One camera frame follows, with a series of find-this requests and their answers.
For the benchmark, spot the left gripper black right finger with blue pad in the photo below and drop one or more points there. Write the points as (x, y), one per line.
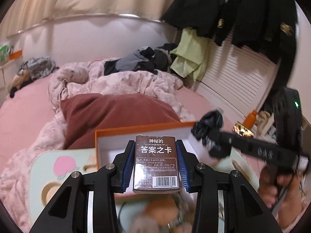
(245, 211)

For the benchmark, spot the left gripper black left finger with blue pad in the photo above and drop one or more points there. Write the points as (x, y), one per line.
(93, 192)

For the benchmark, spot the black hair scrunchie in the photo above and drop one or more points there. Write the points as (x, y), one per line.
(201, 131)

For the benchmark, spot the orange cardboard box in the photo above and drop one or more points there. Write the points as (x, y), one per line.
(110, 142)

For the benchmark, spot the brown answer card box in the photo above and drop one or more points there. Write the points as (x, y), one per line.
(156, 169)

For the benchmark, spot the gold phone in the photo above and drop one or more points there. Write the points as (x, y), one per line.
(241, 130)

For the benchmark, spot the orange bottle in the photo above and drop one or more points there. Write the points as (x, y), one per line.
(250, 119)

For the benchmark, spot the tan plush toy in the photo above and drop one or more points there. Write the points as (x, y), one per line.
(160, 215)

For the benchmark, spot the maroon pillow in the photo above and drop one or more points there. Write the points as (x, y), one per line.
(86, 113)

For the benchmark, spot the light green garment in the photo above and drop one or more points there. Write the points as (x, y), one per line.
(192, 55)

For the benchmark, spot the hanging black jacket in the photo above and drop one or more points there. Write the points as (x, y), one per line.
(265, 26)

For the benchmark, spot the pink floral duvet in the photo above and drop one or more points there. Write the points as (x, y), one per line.
(70, 80)

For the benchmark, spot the patterned clothes heap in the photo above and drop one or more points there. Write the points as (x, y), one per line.
(30, 71)

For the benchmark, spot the dark clothes pile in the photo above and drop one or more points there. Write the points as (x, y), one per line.
(144, 59)

